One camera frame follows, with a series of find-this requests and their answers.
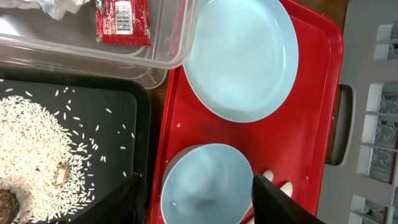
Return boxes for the black plastic tray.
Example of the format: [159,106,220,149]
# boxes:
[0,67,152,224]

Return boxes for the grey dishwasher rack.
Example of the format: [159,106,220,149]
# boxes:
[317,1,397,223]

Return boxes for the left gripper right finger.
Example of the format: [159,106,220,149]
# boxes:
[252,174,325,224]

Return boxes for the white plastic fork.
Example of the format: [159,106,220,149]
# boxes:
[262,170,274,182]

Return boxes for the rice and food scraps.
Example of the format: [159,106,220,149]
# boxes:
[0,86,136,224]

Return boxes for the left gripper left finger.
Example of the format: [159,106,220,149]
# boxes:
[69,173,148,224]

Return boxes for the red sauce packet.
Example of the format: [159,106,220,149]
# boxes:
[96,0,151,47]

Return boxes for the white plastic spoon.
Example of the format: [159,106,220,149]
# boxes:
[280,182,294,198]

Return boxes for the clear plastic bin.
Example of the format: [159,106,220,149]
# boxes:
[1,0,201,89]

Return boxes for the red serving tray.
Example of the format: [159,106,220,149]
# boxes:
[148,1,343,224]

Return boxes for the light blue plate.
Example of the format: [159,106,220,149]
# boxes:
[183,0,299,123]

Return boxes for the light blue small bowl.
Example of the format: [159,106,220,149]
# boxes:
[160,143,254,224]

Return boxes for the white napkin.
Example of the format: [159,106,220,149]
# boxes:
[1,0,90,21]

